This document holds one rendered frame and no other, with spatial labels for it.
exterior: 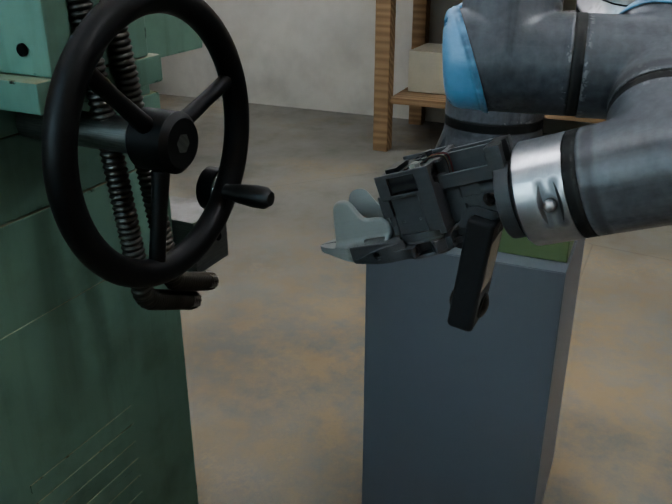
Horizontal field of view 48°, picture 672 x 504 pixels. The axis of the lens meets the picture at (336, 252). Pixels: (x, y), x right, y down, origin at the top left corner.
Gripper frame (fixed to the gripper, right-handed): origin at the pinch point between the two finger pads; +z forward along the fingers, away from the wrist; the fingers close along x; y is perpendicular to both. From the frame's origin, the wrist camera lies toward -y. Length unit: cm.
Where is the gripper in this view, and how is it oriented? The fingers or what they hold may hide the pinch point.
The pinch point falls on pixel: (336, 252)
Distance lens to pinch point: 75.8
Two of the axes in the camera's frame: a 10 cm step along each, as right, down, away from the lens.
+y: -3.2, -9.1, -2.5
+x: -4.5, 3.8, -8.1
